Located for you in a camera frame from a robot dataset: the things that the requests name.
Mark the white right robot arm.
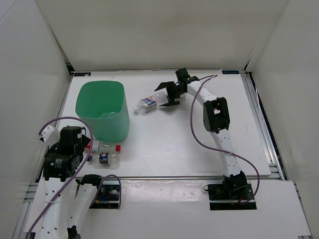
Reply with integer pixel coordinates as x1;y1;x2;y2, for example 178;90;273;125
156;68;247;199

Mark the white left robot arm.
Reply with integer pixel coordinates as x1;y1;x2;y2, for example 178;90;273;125
39;126;105;239

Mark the aluminium table frame rail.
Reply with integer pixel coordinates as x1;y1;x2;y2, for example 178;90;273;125
241;71;287;180

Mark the clear Pepsi bottle black cap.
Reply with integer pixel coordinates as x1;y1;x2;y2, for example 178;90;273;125
88;152;120;169

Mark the green plastic bin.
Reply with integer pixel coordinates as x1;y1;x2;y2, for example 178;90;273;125
75;81;130;142

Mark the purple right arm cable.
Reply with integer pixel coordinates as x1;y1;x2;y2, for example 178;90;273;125
190;74;260;205

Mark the clear bottle blue white label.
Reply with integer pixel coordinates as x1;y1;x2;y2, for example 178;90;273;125
134;92;168;115

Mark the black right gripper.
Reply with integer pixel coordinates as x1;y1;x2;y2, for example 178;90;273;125
156;82;186;107

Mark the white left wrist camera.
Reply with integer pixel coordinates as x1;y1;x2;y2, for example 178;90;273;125
38;125;60;147

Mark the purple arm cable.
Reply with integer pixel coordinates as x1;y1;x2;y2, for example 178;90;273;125
24;117;122;239
190;74;260;205

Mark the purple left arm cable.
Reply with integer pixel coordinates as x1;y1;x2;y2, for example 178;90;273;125
24;117;122;239

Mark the clear bottle red label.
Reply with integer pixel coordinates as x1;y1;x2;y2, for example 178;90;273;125
85;139;121;153

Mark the clear bottle blue cap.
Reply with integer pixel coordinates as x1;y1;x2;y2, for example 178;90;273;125
99;112;118;119

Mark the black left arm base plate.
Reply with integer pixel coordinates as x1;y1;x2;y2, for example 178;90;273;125
90;180;122;209

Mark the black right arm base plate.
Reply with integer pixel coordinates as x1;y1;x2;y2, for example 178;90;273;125
203;184;257;211

